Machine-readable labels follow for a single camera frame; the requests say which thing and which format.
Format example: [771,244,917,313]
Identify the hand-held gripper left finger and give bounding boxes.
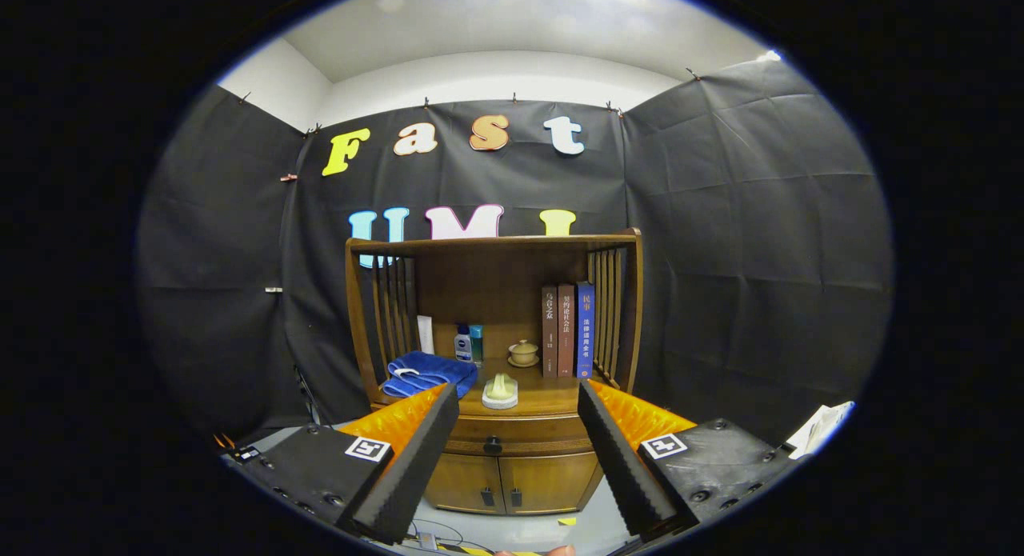
[220,382,461,546]

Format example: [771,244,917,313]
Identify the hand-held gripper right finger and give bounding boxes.
[576,378,801,541]

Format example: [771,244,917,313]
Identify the wooden drawer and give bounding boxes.
[444,414,594,455]

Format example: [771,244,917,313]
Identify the wooden cabinet door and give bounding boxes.
[424,452,503,514]
[500,450,602,515]

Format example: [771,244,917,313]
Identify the wooden countertop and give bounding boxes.
[372,360,593,419]

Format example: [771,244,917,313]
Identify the wooden cabinet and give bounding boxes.
[344,228,645,515]

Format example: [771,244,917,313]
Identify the folded blue towel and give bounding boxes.
[382,350,479,399]

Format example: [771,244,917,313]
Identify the yellow black striped tape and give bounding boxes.
[440,544,545,556]

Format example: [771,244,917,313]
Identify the blue book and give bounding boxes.
[575,282,596,379]

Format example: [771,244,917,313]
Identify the reddish brown book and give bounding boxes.
[557,283,577,378]

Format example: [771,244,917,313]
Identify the dark brown book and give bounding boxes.
[542,285,559,379]

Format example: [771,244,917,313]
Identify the small black electronic box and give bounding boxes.
[220,436,261,466]

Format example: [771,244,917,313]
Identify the white crumpled paper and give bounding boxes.
[786,402,855,461]

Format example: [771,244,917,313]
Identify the black backdrop cloth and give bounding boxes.
[136,56,893,445]

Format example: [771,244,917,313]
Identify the thin grey floor cable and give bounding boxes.
[412,520,465,550]

